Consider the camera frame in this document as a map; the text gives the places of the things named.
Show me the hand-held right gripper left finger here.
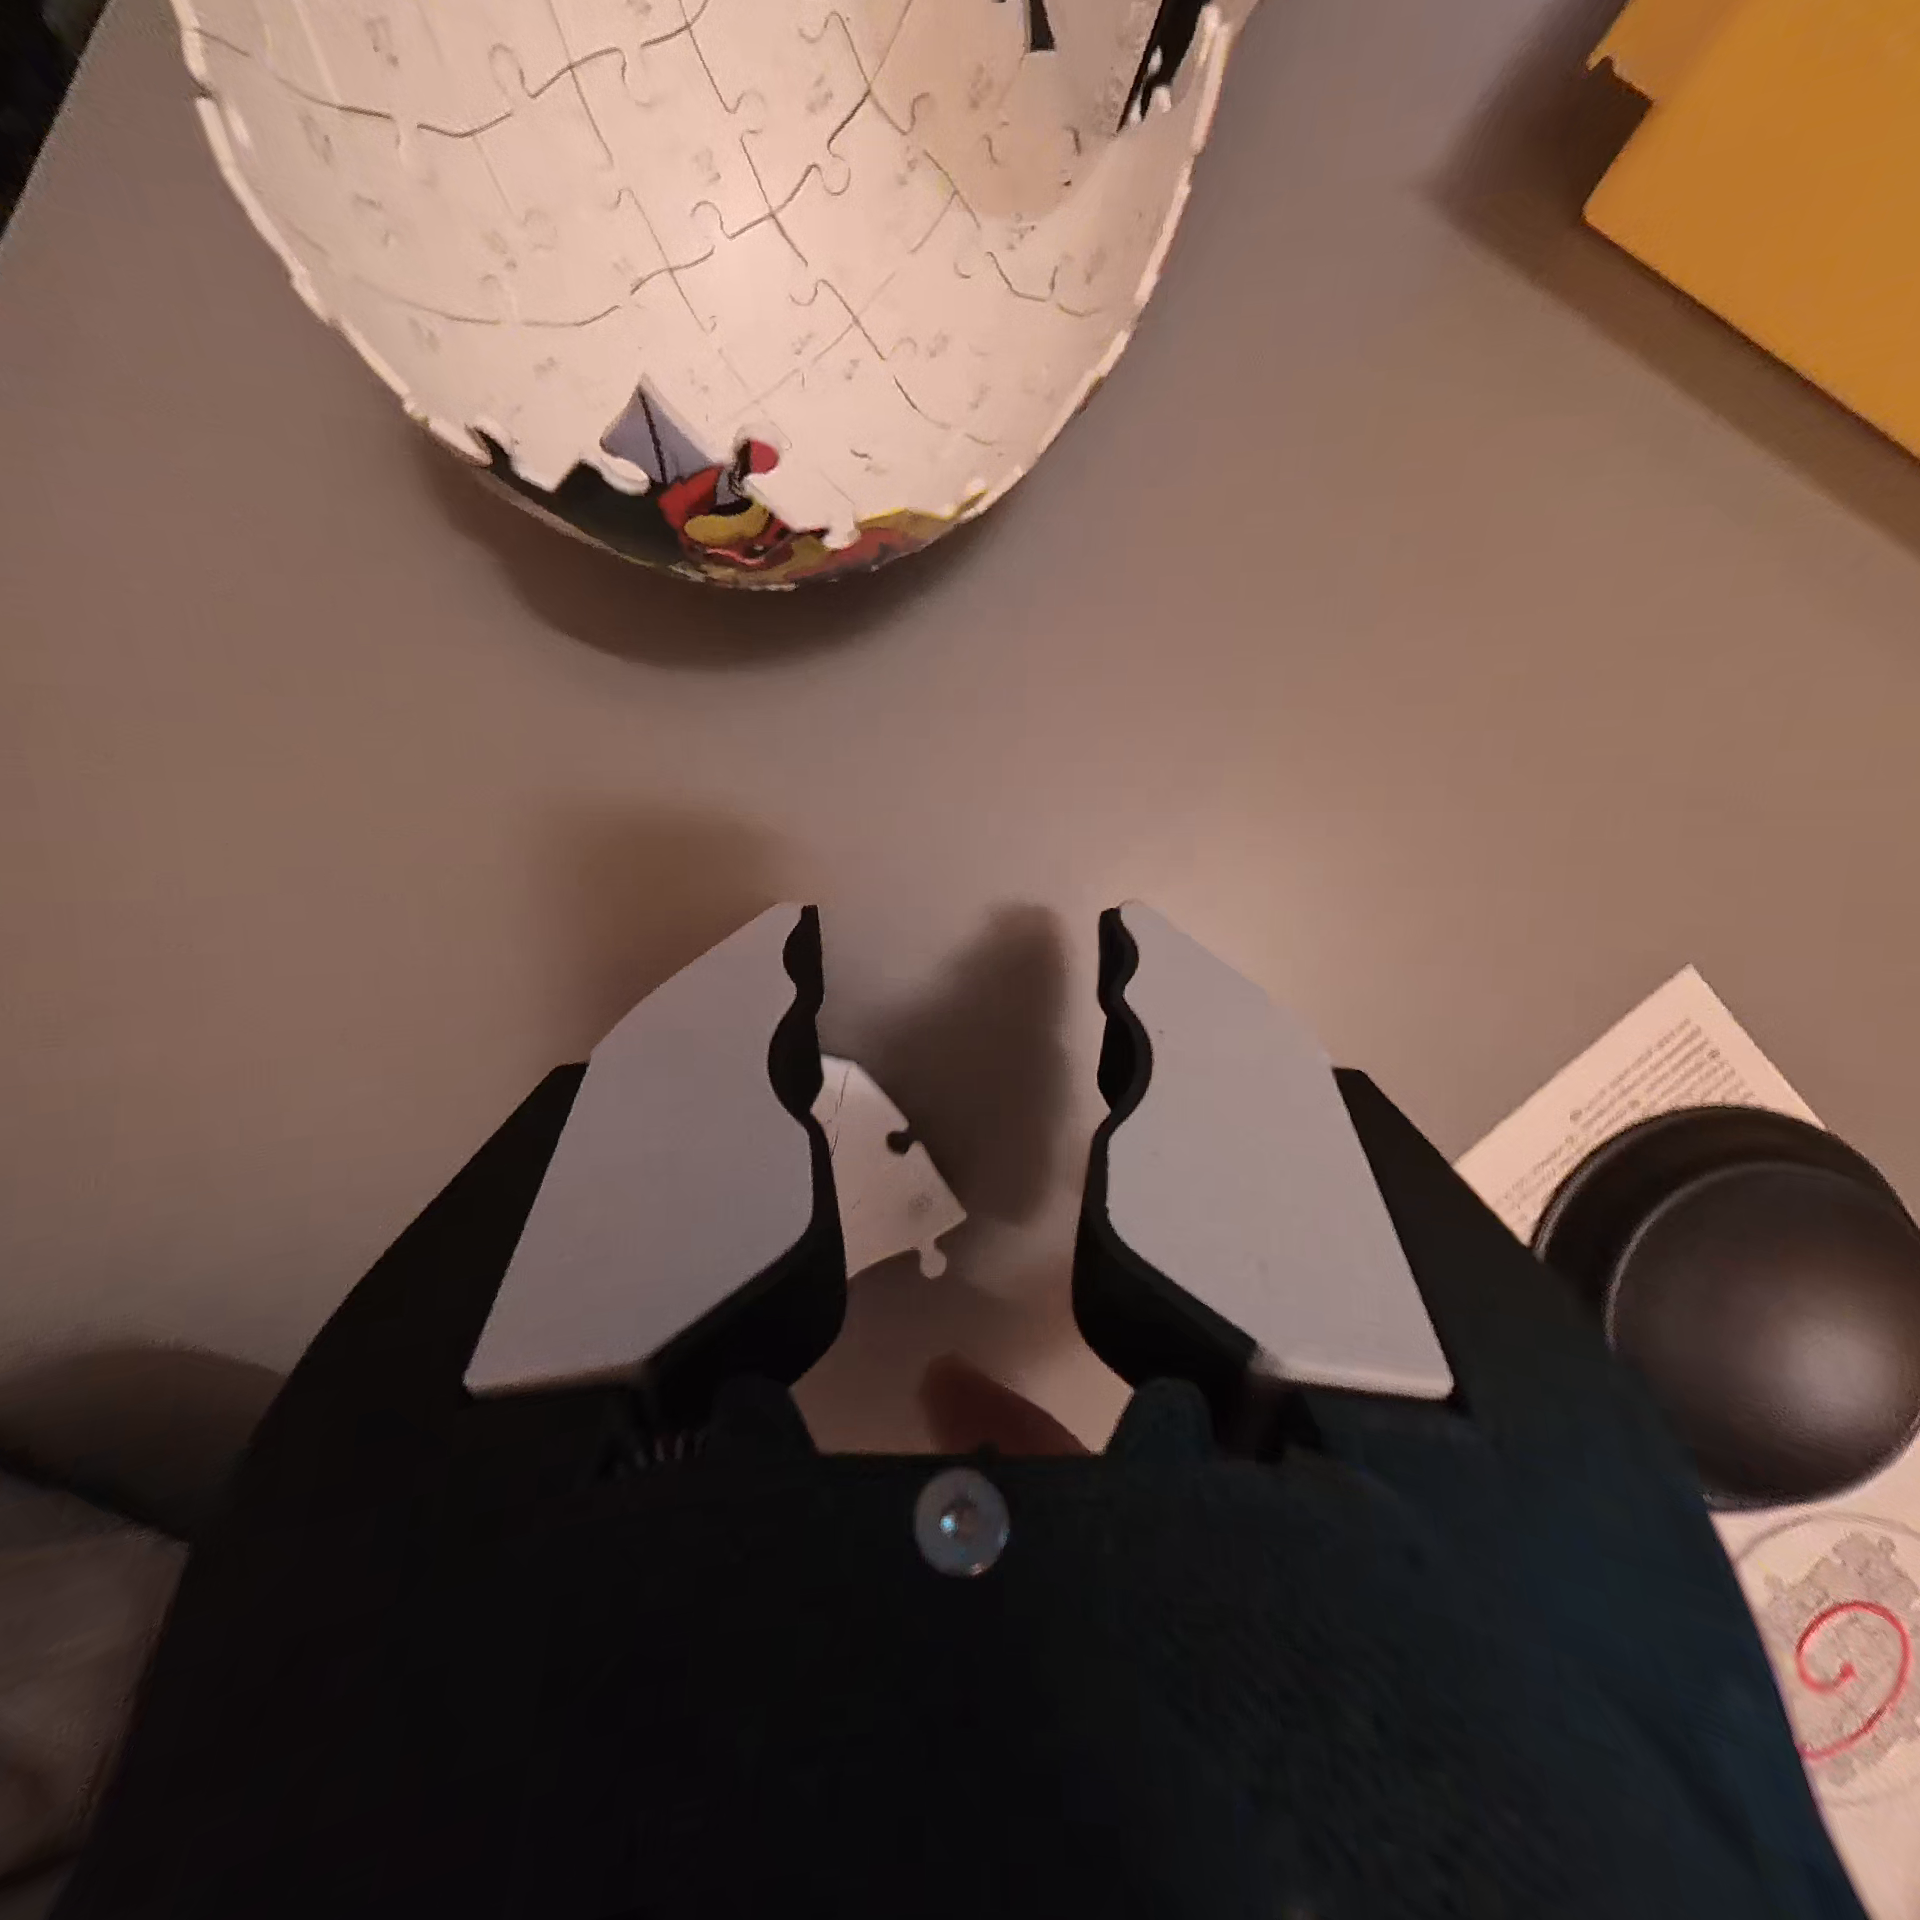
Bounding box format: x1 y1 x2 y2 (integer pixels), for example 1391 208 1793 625
461 899 850 1398

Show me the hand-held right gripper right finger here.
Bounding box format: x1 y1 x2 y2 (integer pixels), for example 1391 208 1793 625
1072 896 1457 1403

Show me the curved jigsaw puzzle piece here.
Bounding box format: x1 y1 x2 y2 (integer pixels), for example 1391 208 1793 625
816 1053 971 1283

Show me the partly built puzzle ball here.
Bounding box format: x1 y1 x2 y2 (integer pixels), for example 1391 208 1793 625
171 0 1239 590

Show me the black round ball stand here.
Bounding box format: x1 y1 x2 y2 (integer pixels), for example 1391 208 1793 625
1529 1106 1920 1512

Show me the person's right hand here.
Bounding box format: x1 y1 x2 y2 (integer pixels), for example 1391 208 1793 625
925 1353 1087 1453

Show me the white instruction sheet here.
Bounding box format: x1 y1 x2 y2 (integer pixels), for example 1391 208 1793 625
1451 963 1920 1805

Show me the yellow plastic bin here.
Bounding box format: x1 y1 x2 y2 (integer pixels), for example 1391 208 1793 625
1582 0 1920 461

